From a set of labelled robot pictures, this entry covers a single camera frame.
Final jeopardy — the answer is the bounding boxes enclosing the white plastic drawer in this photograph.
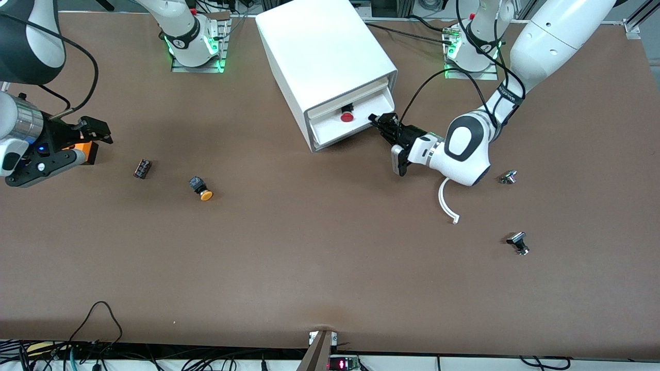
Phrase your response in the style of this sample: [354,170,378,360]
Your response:
[308,76,390,120]
[308,87,397,151]

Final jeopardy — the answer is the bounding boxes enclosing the looped black cable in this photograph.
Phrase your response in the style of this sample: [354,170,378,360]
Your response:
[67,301,124,351]

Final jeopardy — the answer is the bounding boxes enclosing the aluminium frame profile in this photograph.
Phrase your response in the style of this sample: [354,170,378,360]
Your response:
[623,15,645,41]

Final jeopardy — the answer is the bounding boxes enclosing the brown camera mount bar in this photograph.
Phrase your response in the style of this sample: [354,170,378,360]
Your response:
[296,330,338,371]

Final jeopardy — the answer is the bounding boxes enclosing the orange button enclosure box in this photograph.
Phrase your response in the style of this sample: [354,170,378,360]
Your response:
[72,142,100,165]

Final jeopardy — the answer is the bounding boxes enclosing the yellow mushroom push button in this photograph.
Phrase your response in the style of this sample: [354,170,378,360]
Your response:
[189,176,213,201]

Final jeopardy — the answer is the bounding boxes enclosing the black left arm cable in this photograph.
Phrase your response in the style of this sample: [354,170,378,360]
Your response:
[400,0,526,129]

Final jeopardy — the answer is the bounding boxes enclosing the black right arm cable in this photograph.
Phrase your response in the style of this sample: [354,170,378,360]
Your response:
[0,11,98,122]

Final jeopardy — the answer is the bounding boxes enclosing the white curved plastic piece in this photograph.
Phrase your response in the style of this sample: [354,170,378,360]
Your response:
[438,178,460,225]

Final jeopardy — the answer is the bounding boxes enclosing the aluminium arm base plate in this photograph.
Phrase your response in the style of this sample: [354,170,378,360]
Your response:
[443,23,500,80]
[170,13,230,74]

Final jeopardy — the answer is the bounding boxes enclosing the tangled black cables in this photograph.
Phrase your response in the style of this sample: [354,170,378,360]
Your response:
[0,340,310,371]

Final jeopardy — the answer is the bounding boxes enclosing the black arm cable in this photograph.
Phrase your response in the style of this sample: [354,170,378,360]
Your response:
[400,0,526,129]
[0,11,98,122]

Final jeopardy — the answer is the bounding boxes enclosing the white drawer cabinet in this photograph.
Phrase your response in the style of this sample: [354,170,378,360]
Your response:
[255,0,399,154]

